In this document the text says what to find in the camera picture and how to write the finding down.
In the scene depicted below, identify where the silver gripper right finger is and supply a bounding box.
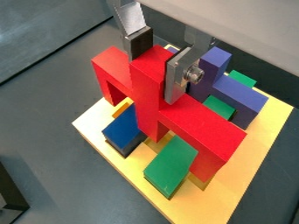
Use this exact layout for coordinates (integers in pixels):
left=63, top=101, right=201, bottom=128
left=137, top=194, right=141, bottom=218
left=163, top=25, right=213, bottom=104

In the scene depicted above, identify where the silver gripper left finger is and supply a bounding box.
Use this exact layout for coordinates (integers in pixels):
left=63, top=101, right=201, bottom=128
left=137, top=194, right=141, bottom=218
left=107, top=0, right=154, bottom=60

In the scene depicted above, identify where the red cross-shaped block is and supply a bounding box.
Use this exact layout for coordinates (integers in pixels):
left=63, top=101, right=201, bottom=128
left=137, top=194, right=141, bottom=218
left=91, top=45, right=247, bottom=181

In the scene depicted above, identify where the yellow base board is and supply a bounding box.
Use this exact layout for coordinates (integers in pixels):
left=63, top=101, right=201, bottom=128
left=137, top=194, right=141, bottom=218
left=73, top=96, right=293, bottom=224

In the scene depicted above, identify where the purple cross-shaped block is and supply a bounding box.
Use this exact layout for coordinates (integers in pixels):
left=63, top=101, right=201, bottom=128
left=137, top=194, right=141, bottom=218
left=186, top=47, right=268, bottom=130

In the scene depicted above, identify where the blue long bar block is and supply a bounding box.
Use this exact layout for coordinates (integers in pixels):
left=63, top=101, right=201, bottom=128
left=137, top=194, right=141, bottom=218
left=102, top=105, right=147, bottom=158

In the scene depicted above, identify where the green long bar block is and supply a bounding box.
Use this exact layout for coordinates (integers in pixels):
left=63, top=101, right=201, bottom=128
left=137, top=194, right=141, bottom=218
left=145, top=70, right=257, bottom=199

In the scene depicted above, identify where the black metal bracket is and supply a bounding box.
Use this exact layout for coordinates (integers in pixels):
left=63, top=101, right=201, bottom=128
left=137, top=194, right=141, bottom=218
left=0, top=163, right=30, bottom=224

